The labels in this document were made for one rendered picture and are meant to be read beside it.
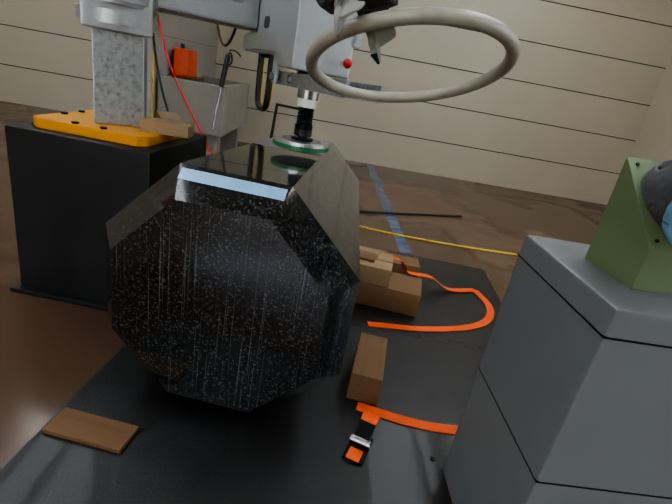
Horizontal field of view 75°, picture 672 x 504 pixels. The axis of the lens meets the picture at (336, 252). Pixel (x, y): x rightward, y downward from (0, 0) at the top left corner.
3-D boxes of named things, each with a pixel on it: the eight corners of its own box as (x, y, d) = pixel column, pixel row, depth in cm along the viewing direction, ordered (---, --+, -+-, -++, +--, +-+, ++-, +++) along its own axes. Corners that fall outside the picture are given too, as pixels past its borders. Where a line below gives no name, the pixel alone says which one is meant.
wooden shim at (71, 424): (41, 432, 131) (41, 429, 131) (66, 410, 141) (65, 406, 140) (119, 454, 129) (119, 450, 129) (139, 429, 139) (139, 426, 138)
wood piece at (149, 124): (140, 130, 188) (140, 119, 186) (148, 128, 197) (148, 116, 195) (188, 138, 190) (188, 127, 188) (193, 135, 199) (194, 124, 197)
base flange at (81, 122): (27, 125, 179) (26, 113, 177) (99, 116, 224) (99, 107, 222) (143, 148, 177) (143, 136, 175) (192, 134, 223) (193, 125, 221)
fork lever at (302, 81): (267, 81, 179) (268, 68, 177) (311, 89, 187) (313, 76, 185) (332, 96, 121) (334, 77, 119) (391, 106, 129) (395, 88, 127)
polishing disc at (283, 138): (289, 147, 157) (290, 143, 156) (264, 135, 172) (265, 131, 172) (338, 150, 169) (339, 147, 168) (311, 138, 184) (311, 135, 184)
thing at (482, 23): (278, 88, 116) (278, 76, 116) (429, 112, 137) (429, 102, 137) (368, -6, 72) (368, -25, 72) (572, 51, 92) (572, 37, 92)
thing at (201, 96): (155, 167, 434) (157, 74, 402) (194, 146, 554) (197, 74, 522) (218, 177, 438) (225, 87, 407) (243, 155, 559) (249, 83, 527)
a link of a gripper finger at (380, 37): (398, 58, 88) (386, 9, 84) (373, 65, 92) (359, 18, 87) (404, 54, 90) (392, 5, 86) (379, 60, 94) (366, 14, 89)
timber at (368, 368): (376, 406, 168) (382, 380, 163) (345, 398, 169) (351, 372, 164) (382, 361, 195) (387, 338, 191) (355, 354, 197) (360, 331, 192)
